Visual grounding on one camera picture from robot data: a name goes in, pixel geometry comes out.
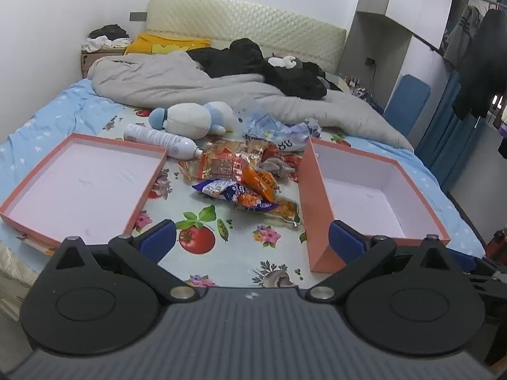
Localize blue white snack packet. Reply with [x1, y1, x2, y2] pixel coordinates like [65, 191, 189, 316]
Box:
[192, 178, 240, 198]

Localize light blue bed sheet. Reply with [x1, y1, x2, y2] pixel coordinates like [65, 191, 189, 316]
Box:
[0, 78, 486, 258]

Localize white spray bottle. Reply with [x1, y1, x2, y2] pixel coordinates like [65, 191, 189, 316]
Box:
[124, 123, 203, 162]

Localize brown cardboard box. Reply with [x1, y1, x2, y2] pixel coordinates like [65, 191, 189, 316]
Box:
[81, 47, 127, 80]

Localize black white plush toy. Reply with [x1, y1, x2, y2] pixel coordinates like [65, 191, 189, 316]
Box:
[261, 53, 318, 88]

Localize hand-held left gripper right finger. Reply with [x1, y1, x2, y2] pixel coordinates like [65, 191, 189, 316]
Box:
[309, 219, 457, 302]

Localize dark red snack packet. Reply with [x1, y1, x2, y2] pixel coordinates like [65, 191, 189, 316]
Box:
[261, 144, 304, 167]

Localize pink cardboard box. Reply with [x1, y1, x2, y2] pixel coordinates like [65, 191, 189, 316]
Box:
[298, 138, 452, 274]

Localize blue chair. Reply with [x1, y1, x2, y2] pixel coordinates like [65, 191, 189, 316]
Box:
[383, 73, 432, 137]

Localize black clothes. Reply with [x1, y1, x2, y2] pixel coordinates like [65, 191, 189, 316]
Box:
[186, 38, 329, 99]

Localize red metal object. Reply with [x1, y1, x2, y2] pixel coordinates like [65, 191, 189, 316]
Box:
[486, 227, 507, 268]

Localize crumpled plastic bag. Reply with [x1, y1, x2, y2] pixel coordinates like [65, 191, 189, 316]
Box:
[238, 105, 322, 153]

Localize clear yellow cake packet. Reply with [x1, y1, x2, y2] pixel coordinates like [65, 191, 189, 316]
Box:
[198, 140, 254, 179]

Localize pink box lid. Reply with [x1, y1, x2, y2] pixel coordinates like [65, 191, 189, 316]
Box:
[0, 133, 168, 246]

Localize dark hanging jacket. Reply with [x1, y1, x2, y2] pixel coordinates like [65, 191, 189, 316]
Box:
[452, 8, 505, 119]

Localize white blue plush toy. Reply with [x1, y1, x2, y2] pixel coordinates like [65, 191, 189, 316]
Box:
[148, 102, 238, 140]

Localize purple orange snack packet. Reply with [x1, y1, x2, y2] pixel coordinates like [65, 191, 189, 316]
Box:
[222, 184, 280, 211]

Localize yellow cloth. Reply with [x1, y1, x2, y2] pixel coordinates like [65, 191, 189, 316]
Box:
[125, 33, 212, 55]

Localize round bedside table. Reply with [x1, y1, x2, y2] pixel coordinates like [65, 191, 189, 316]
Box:
[327, 73, 359, 93]

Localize blue curtain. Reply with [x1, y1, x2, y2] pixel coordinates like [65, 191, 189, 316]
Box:
[414, 69, 488, 194]

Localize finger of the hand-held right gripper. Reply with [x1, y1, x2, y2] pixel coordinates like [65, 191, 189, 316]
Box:
[452, 249, 507, 298]

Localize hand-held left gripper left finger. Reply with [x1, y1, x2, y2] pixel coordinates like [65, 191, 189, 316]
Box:
[55, 219, 199, 303]

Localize grey hanging garment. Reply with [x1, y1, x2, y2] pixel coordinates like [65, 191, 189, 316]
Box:
[443, 5, 482, 70]

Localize grey duvet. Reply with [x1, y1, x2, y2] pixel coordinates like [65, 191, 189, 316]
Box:
[87, 51, 414, 151]

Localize grey clear snack packet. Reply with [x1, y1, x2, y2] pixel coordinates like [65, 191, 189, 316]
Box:
[257, 156, 296, 181]

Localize cream padded headboard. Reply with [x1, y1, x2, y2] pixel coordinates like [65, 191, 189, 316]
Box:
[144, 0, 347, 76]

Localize pile of snack packets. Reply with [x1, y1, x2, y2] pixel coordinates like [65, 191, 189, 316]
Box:
[16, 103, 357, 289]

